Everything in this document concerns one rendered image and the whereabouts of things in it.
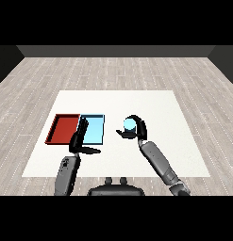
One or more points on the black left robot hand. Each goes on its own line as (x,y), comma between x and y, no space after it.
(77,140)

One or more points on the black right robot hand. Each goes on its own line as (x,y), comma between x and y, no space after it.
(140,127)

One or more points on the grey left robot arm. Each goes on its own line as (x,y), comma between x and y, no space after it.
(67,175)

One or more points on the small blue can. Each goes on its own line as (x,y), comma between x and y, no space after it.
(129,125)

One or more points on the red shallow open box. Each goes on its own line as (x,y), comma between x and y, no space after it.
(63,128)

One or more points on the light blue shallow open box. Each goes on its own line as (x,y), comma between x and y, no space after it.
(95,128)

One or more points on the dark grey robot body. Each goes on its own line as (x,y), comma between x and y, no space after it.
(116,188)

